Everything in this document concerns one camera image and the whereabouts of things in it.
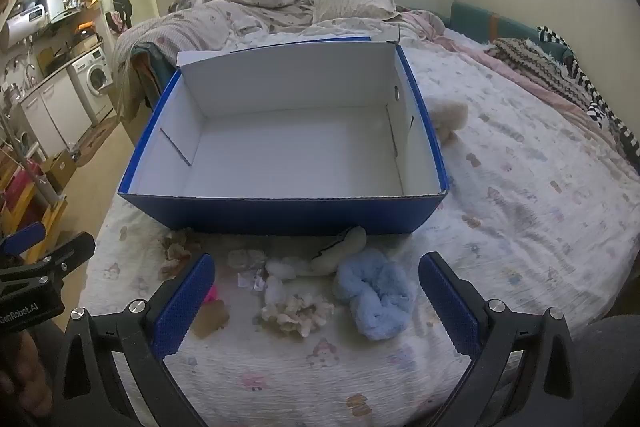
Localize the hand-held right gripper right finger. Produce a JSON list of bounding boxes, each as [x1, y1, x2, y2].
[[418, 251, 588, 427]]

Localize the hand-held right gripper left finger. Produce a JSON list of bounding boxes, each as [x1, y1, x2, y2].
[[50, 252, 216, 427]]

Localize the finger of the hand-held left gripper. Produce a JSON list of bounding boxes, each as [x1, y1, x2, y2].
[[0, 222, 47, 259], [27, 232, 96, 280]]

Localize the tan paper card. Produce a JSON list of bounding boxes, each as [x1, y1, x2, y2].
[[192, 298, 231, 339]]

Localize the brown scrunchie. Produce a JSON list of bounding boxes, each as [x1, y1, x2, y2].
[[159, 228, 203, 280]]

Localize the light blue fluffy scrunchie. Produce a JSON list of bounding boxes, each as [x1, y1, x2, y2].
[[333, 251, 417, 341]]

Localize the grey scrunchie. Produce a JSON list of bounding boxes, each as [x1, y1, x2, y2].
[[227, 248, 268, 273]]

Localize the beige floral scrunchie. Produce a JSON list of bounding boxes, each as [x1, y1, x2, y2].
[[259, 294, 335, 338]]

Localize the cream plush with black stripe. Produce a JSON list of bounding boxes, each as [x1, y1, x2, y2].
[[309, 226, 367, 278]]

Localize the blue cardboard box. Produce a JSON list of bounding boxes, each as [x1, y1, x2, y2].
[[117, 36, 450, 238]]

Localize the person's left hand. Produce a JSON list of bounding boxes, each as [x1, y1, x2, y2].
[[0, 334, 51, 413]]

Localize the yellow wooden rack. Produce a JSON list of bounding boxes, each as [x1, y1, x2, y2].
[[0, 157, 69, 264]]

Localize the small clear packet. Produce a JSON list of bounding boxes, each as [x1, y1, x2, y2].
[[237, 271, 267, 292]]

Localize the cardboard box on floor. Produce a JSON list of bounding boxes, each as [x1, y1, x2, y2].
[[40, 149, 79, 194]]

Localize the bed with printed white sheet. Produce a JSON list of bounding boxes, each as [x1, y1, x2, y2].
[[75, 24, 640, 427]]

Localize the white kitchen cabinets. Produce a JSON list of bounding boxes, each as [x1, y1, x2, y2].
[[20, 69, 94, 158]]

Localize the person's grey trouser leg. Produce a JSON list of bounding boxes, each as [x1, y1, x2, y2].
[[572, 313, 640, 427]]

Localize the white washing machine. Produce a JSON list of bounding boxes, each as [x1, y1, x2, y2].
[[69, 47, 117, 126]]

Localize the beige plush toy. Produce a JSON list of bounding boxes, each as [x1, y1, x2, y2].
[[430, 101, 470, 146]]

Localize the white water heater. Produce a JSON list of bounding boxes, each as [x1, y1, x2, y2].
[[5, 4, 52, 54]]

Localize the dark hanging clothes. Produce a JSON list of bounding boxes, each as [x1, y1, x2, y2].
[[110, 0, 134, 30]]

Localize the zigzag knit blanket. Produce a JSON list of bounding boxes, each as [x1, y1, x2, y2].
[[484, 38, 598, 108]]

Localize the striped floral duvet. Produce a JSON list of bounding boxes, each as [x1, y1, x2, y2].
[[112, 0, 321, 80]]

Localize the black and white striped cloth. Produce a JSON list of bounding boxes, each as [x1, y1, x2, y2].
[[537, 26, 640, 158]]

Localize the pink blanket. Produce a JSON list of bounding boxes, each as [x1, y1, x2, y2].
[[395, 9, 621, 142]]

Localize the teal headboard cushion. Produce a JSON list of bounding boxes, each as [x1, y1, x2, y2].
[[447, 0, 575, 58]]

